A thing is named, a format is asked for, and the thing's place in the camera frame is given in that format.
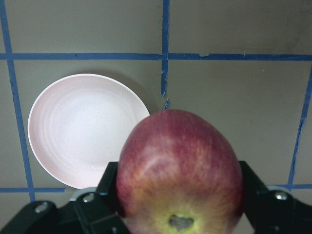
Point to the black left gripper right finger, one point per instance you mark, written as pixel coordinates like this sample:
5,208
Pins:
273,210

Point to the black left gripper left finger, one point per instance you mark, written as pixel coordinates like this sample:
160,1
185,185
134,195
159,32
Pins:
98,211

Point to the red apple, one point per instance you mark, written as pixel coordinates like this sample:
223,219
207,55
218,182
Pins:
177,174

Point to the pink plate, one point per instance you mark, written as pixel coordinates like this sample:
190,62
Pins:
79,123

